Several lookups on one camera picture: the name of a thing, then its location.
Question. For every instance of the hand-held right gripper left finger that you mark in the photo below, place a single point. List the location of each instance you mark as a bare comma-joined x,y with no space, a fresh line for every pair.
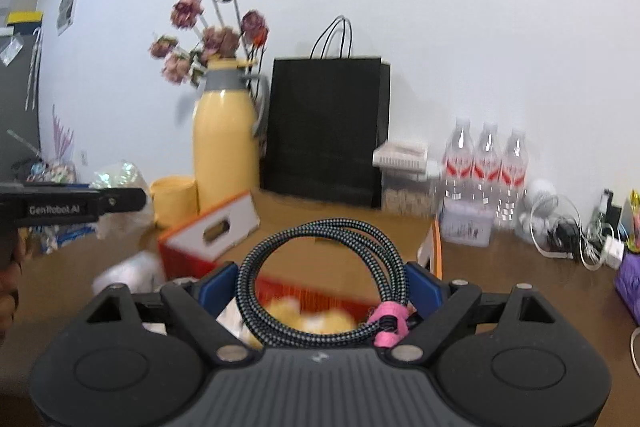
217,284

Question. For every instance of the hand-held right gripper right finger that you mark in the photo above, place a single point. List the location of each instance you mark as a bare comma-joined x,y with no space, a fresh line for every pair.
422,289

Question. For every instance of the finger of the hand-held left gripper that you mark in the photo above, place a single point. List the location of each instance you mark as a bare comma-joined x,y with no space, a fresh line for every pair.
122,200

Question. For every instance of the orange cardboard box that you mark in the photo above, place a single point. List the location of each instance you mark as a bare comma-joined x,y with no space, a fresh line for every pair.
235,217

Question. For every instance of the person's left hand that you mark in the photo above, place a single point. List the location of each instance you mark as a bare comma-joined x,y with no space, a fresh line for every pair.
7,307

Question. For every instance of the iridescent cellophane wrap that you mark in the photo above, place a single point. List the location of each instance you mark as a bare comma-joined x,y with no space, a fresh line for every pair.
120,177

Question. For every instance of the metal storage rack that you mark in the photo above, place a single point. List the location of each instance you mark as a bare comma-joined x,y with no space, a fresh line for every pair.
50,172

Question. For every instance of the yellow mug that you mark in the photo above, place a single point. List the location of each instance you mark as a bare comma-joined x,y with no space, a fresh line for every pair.
172,202

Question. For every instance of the white printed tin box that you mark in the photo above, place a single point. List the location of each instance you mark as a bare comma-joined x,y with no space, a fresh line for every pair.
465,222

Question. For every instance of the clear seed container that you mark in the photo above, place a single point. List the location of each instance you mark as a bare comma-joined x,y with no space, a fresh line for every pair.
407,199

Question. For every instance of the yellow white plush toy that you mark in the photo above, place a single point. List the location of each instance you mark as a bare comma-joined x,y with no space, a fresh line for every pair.
325,322

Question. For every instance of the dark grey cabinet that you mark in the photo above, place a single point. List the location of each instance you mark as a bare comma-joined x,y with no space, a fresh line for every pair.
17,107

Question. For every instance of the yellow thermos jug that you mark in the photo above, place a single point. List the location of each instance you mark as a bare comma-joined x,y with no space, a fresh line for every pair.
222,142

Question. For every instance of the white flat box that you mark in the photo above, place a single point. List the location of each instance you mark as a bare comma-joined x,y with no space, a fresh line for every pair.
400,154

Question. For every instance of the black power adapter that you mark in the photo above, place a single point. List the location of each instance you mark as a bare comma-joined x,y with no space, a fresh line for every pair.
562,232

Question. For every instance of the small white clip fan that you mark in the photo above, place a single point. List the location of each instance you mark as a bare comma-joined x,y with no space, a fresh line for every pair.
540,192

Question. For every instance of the small clear plastic bag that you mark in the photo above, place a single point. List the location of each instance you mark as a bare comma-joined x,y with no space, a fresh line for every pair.
10,52

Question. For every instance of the black paper bag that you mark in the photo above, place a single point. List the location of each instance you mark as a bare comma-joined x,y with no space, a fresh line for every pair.
325,132

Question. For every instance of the bunch of dried pink roses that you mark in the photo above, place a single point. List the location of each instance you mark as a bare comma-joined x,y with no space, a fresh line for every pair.
220,39

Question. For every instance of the white charger plug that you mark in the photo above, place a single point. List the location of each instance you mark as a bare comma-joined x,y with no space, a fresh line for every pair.
614,252

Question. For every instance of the black electronic device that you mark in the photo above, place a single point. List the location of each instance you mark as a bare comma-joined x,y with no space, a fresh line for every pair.
607,212

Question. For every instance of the white wall outlet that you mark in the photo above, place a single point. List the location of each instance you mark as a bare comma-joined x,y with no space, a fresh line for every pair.
83,157

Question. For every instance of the purple plant wall sticker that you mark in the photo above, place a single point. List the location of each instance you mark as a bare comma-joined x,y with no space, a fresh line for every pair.
62,134

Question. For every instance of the wall poster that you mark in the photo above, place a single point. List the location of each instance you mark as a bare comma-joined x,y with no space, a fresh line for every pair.
67,4

